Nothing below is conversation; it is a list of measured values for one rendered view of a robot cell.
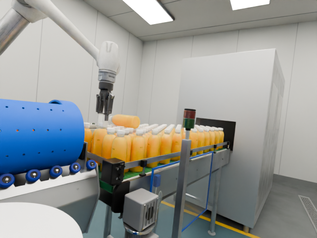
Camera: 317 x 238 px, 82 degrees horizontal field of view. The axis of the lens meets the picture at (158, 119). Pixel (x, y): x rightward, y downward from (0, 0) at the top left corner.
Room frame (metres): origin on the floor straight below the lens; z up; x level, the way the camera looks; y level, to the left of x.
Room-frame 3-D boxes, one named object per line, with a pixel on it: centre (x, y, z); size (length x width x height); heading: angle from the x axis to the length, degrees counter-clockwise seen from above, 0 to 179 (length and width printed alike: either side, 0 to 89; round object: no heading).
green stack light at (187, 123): (0.95, -0.16, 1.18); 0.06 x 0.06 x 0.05
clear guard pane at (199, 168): (1.21, -0.24, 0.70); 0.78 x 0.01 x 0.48; 143
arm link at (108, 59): (0.99, 0.30, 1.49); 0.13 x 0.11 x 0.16; 9
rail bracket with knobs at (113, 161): (0.78, 0.17, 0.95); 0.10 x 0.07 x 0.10; 53
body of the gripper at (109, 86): (0.97, 0.29, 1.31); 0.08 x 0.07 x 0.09; 51
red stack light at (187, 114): (0.95, -0.16, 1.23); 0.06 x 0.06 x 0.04
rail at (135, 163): (1.44, -0.34, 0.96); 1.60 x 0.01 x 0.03; 143
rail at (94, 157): (0.93, 0.31, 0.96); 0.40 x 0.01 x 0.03; 53
